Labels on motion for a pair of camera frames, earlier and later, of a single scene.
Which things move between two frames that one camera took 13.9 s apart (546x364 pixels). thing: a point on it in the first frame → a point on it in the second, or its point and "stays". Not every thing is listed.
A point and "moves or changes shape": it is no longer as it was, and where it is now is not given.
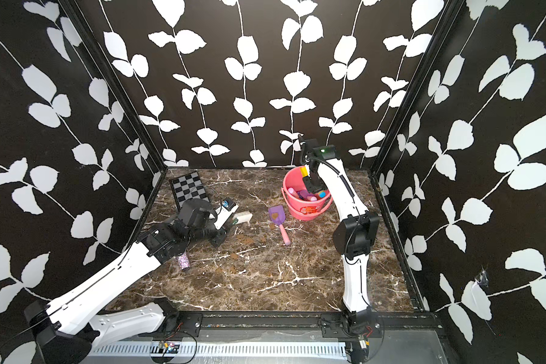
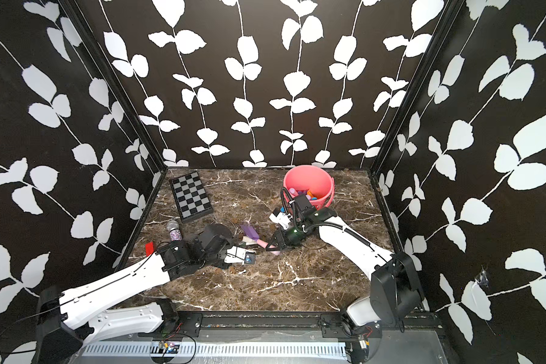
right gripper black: x=311 y=189 → x=282 y=240
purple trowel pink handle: x=277 y=214 moves or changes shape
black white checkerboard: x=186 y=186 stays
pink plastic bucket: x=302 y=205 stays
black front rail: x=177 y=323 stays
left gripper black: x=219 y=240 → x=224 y=265
